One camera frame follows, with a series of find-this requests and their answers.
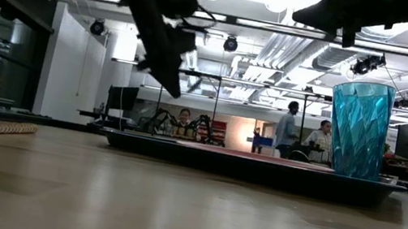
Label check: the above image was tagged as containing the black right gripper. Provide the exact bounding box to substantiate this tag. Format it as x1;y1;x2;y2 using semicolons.
288;0;408;58

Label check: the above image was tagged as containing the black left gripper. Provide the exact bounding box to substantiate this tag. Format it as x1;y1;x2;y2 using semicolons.
124;0;207;102

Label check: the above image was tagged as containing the blue faceted plastic cup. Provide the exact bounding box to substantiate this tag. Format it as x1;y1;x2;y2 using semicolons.
319;76;398;184

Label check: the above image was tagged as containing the dark green tray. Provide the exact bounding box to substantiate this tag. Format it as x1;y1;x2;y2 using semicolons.
94;125;408;214

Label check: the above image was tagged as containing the black ceiling spot lamp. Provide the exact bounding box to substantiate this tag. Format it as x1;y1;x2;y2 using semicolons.
349;50;387;80
88;18;107;37
221;34;240;54

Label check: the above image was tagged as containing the person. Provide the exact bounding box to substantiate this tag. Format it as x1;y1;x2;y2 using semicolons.
271;98;305;161
170;106;200;141
301;117;337;165

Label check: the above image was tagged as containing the dark background desk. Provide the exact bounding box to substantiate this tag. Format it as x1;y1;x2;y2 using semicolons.
76;109;135;132

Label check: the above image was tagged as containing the black bar with light strips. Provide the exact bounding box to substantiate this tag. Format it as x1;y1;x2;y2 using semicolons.
54;0;408;56

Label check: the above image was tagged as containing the red tool cabinet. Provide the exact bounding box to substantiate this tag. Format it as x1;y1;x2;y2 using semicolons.
205;119;228;146

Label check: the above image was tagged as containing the blue box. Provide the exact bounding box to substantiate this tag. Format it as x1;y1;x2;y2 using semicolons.
252;134;274;147

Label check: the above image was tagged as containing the black office chair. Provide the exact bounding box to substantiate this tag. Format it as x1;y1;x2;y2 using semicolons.
287;148;312;163

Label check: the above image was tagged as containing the black background rig frame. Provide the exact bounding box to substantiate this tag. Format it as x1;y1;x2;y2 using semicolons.
296;89;311;141
150;64;224;146

